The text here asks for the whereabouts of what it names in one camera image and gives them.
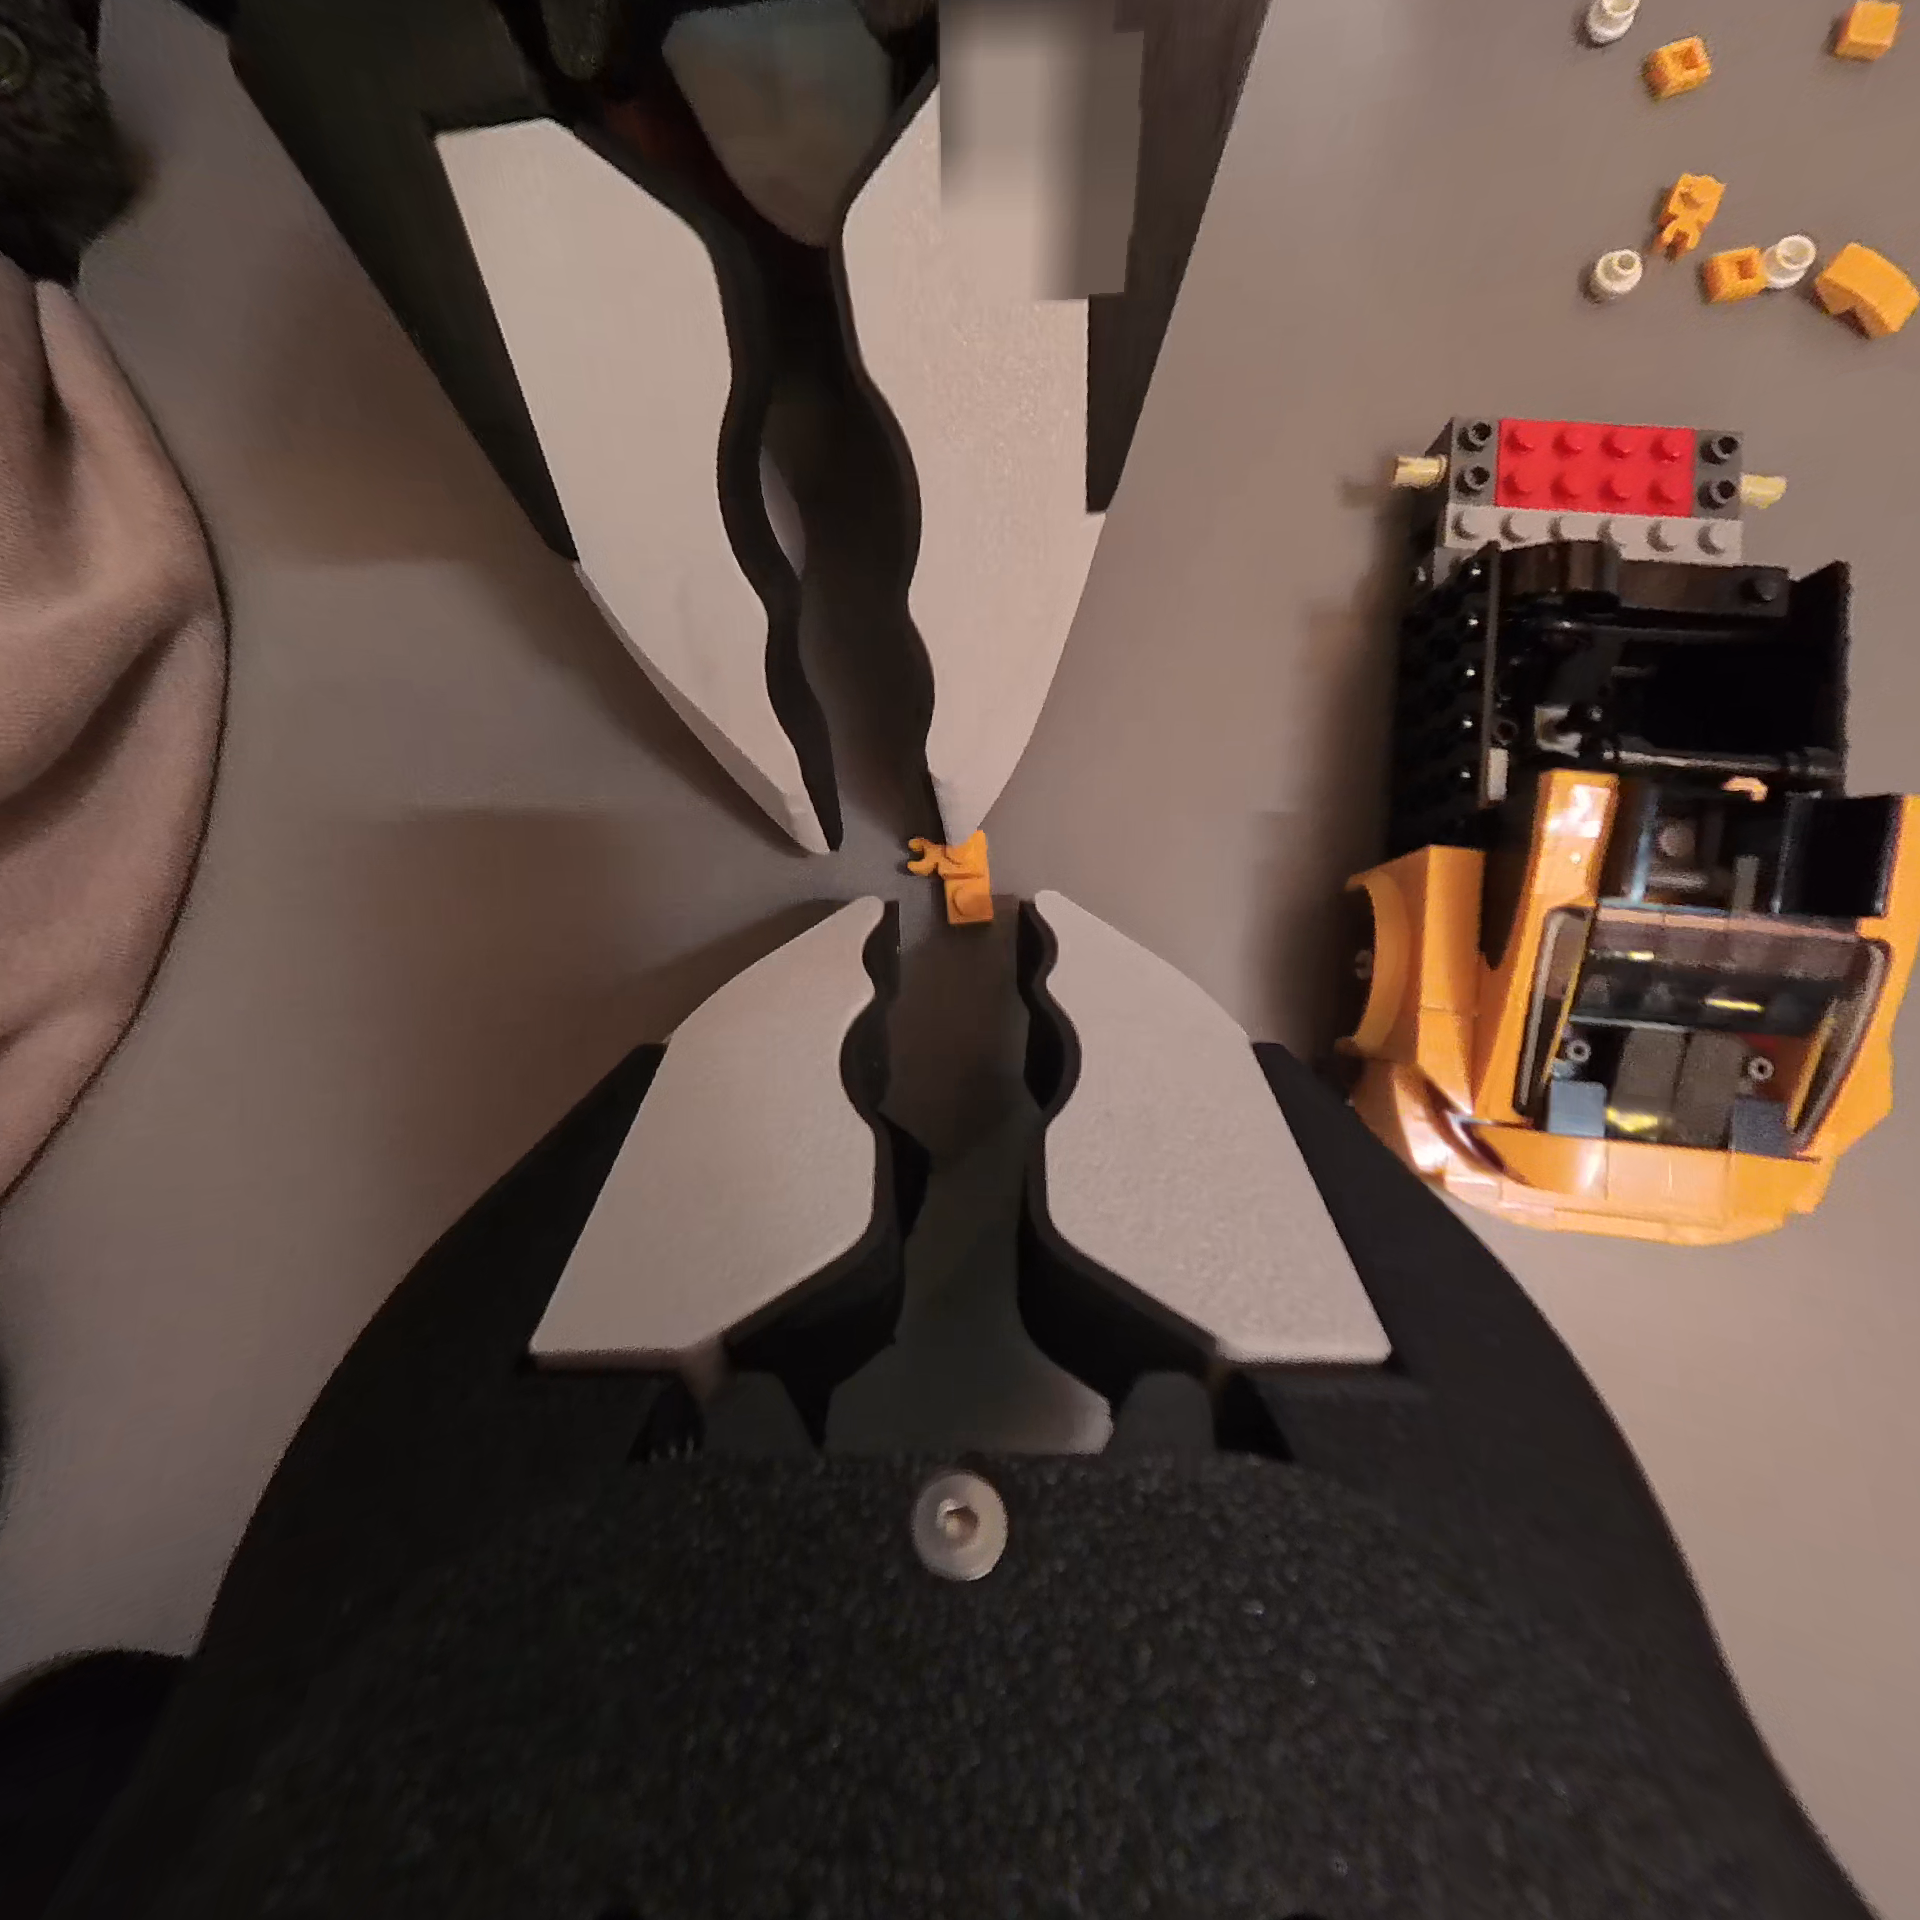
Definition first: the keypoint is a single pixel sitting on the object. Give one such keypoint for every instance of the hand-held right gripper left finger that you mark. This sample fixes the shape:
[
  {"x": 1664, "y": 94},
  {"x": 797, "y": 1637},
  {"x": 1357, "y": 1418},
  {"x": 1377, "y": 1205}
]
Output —
[{"x": 720, "y": 1184}]

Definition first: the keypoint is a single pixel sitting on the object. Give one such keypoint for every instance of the orange black lego car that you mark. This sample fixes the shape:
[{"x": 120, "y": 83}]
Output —
[{"x": 1575, "y": 1184}]

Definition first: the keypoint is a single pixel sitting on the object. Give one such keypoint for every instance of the beige hooded sweatshirt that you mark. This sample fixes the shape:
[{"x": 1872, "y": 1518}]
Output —
[{"x": 89, "y": 675}]

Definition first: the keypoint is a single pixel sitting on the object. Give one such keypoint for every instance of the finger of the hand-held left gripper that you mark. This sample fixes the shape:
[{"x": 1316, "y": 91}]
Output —
[
  {"x": 990, "y": 524},
  {"x": 629, "y": 451}
]

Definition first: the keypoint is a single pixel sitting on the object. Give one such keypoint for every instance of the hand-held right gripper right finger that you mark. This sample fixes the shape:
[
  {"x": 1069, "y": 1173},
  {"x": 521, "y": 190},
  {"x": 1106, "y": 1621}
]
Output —
[{"x": 1200, "y": 1201}]

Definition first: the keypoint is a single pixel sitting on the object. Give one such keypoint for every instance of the scattered orange white lego pieces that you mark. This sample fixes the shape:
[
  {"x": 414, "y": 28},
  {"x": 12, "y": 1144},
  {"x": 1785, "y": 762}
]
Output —
[{"x": 1868, "y": 284}]

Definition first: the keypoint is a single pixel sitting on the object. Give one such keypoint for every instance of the orange lego brick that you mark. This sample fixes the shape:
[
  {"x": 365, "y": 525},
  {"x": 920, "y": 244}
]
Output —
[{"x": 969, "y": 885}]

